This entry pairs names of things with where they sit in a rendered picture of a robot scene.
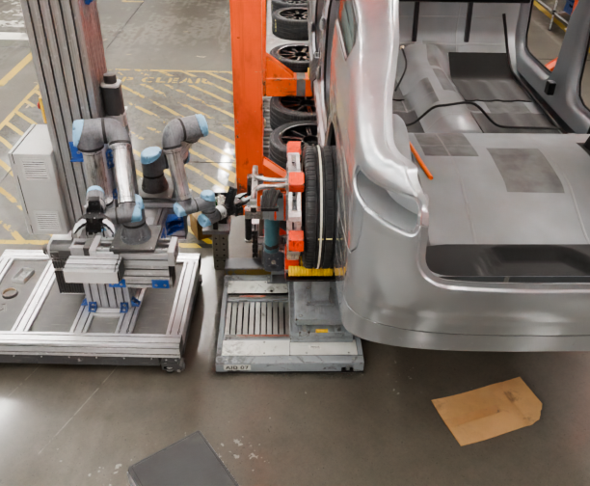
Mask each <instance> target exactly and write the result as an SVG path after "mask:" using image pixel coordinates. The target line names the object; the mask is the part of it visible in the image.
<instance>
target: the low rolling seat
mask: <svg viewBox="0 0 590 486"><path fill-rule="evenodd" d="M127 475H128V479H129V484H130V486H239V484H238V483H237V482H236V480H235V479H234V477H233V476H232V475H231V473H230V472H229V470H228V469H227V467H226V466H225V464H224V463H223V462H222V460H221V459H220V457H219V456H218V455H217V453H216V452H215V450H214V449H213V448H212V446H211V445H210V443H209V442H208V441H207V439H206V438H205V437H204V436H203V434H202V432H201V431H200V430H197V431H196V432H194V433H192V434H190V435H188V436H186V437H184V438H182V439H180V440H178V441H176V442H175V443H173V444H171V445H168V446H166V447H164V448H162V449H160V450H158V451H157V452H155V453H153V454H151V455H150V456H148V457H146V458H144V459H142V460H140V461H138V462H137V463H135V464H133V465H131V466H129V467H128V472H127Z"/></svg>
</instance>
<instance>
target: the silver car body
mask: <svg viewBox="0 0 590 486"><path fill-rule="evenodd" d="M533 2H534V0H307V7H308V60H309V61H311V60H312V56H313V54H314V52H315V50H318V52H315V56H316V53H319V57H315V58H319V59H318V68H317V69H316V80H314V81H313V97H314V104H315V111H316V119H317V139H318V146H321V147H322V146H326V139H327V131H328V126H329V122H330V120H332V121H333V124H334V129H335V149H336V183H337V197H336V235H335V263H334V269H335V282H336V290H337V298H338V304H339V312H340V318H341V321H342V324H343V326H344V327H345V329H346V330H347V331H348V332H350V333H351V334H352V335H354V336H356V337H358V338H362V339H365V340H369V341H372V342H377V343H382V344H386V345H393V346H400V347H409V348H418V349H432V350H450V351H488V352H557V351H590V109H589V108H588V107H587V106H586V105H585V103H584V101H583V99H582V96H581V81H582V76H583V72H584V68H585V64H586V59H587V55H588V50H589V46H590V0H578V3H577V6H576V8H575V9H574V11H573V13H572V15H571V17H570V20H569V23H568V27H567V30H566V34H565V37H564V40H563V42H562V46H561V49H560V52H559V55H558V58H557V61H556V64H555V67H554V69H553V71H550V70H549V69H548V68H547V67H546V66H545V65H544V64H543V63H542V62H541V61H540V60H539V59H538V58H537V57H535V56H534V55H533V54H532V53H531V52H530V50H529V48H528V46H527V37H528V30H529V25H530V19H531V14H532V8H533Z"/></svg>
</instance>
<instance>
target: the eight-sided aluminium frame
mask: <svg viewBox="0 0 590 486"><path fill-rule="evenodd" d="M292 162H295V163H292ZM286 165H288V175H289V172H301V169H300V154H299V152H289V153H288V154H287V163H286ZM292 166H296V170H292ZM286 194H288V221H286V245H287V252H286V259H287V260H298V259H299V255H300V253H301V252H289V251H288V231H289V230H301V222H302V210H301V192H297V210H292V192H289V191H288V190H286ZM292 222H294V229H293V228H292Z"/></svg>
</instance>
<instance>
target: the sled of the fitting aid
mask: <svg viewBox="0 0 590 486"><path fill-rule="evenodd" d="M288 299H289V330H290V342H353V335H352V334H351V333H350V332H348V331H347V330H346V329H345V327H344V326H343V325H296V324H295V305H294V282H288Z"/></svg>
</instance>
